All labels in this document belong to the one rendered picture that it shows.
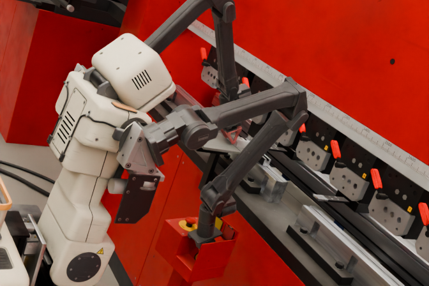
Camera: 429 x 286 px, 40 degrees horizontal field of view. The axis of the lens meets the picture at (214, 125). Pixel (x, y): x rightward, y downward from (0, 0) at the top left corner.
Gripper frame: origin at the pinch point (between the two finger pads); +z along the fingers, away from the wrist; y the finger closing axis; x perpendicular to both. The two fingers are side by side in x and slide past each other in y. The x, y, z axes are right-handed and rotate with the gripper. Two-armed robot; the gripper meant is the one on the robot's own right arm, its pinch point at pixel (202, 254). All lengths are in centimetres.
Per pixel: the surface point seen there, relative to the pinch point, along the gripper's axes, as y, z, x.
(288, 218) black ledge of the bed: 36.1, -4.5, -4.4
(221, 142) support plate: 31.7, -19.3, 32.4
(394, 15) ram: 52, -83, -16
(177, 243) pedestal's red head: -6.7, -3.5, 5.6
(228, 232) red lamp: 9.9, -6.1, -0.6
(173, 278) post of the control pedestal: -6.2, 12.7, 6.8
